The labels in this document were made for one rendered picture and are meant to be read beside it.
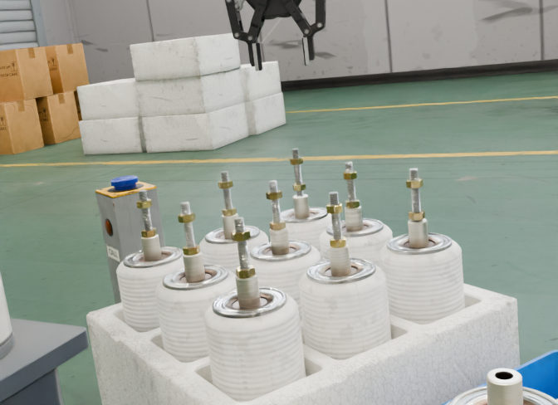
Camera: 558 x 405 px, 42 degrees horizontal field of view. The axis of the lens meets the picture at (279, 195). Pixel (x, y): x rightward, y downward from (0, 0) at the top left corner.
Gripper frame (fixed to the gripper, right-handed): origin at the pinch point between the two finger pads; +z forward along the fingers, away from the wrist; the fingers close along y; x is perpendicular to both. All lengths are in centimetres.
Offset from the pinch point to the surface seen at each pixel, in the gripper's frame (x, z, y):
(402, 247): 19.0, 22.4, -14.4
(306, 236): 4.5, 24.5, -1.3
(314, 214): -0.4, 22.6, -2.1
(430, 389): 27.8, 35.8, -16.3
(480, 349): 22.3, 34.0, -22.2
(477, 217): -82, 47, -33
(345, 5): -528, -23, 23
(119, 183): 2.5, 15.2, 25.5
